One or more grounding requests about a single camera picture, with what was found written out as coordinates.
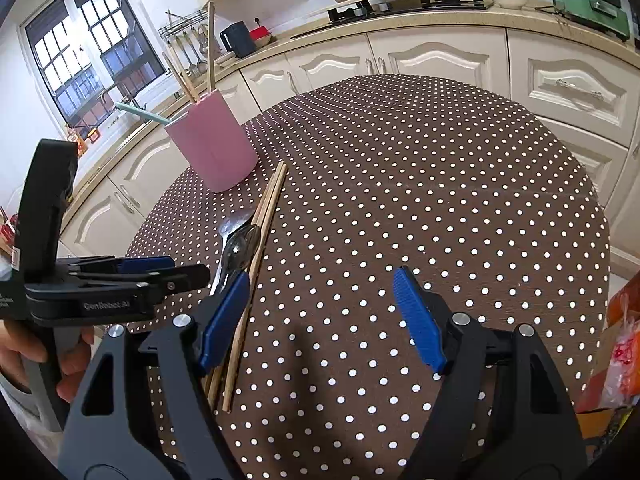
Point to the green electric cooker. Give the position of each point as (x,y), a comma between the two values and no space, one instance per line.
(590,5)

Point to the red container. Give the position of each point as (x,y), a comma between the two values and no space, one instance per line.
(260,35)

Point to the white dish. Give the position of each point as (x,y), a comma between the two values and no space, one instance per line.
(225,57)

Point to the stainless steel spoon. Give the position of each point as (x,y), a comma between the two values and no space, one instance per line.
(232,222)
(242,250)

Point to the wall mounted utensil rack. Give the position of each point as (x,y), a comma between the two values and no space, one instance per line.
(185,27)

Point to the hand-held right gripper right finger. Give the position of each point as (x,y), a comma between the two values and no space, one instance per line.
(417,320)

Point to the red kitchen tool set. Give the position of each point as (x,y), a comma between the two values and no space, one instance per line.
(7,232)

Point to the cream kitchen base cabinets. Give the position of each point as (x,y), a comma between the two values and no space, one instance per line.
(450,55)

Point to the black gas hob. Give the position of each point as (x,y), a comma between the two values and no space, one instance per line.
(400,10)

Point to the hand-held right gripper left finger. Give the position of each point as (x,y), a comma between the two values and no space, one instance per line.
(225,320)

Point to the pink cup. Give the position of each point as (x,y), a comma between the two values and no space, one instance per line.
(215,145)

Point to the orange bottle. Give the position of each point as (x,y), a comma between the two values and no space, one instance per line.
(75,140)

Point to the small glass jar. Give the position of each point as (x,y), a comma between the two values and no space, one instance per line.
(92,136)

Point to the black electric kettle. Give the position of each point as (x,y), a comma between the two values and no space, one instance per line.
(239,40)

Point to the hanging steel kitchen utensil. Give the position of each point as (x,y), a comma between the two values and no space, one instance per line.
(198,55)
(204,40)
(190,57)

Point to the barred kitchen window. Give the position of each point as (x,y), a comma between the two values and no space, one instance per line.
(100,35)

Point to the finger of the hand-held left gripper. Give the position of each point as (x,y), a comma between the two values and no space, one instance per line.
(100,305)
(145,264)

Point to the person's left hand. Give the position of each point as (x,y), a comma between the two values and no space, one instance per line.
(15,350)

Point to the clear plastic bag red print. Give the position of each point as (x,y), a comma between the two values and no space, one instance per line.
(622,355)

